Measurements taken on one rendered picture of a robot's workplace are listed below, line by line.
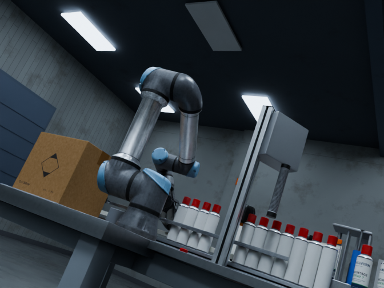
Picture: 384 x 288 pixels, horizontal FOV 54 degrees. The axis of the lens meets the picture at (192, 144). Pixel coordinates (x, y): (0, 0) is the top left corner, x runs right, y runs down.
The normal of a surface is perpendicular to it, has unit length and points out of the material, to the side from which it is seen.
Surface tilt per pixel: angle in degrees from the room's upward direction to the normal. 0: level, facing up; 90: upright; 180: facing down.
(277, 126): 90
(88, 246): 90
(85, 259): 90
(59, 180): 90
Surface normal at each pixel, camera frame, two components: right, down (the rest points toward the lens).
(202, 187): -0.44, -0.44
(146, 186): -0.15, -0.37
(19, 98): 0.83, 0.14
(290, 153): 0.46, -0.12
